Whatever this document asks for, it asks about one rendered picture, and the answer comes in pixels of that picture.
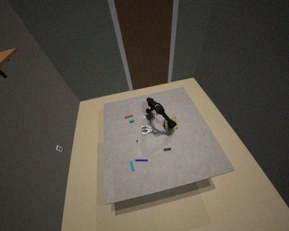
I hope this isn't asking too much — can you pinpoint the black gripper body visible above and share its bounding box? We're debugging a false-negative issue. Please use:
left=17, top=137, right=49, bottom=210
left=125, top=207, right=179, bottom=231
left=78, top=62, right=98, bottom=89
left=146, top=105, right=159, bottom=113

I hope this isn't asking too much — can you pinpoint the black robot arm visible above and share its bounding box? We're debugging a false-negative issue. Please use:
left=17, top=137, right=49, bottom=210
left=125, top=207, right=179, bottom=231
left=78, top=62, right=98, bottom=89
left=147, top=98, right=177, bottom=129

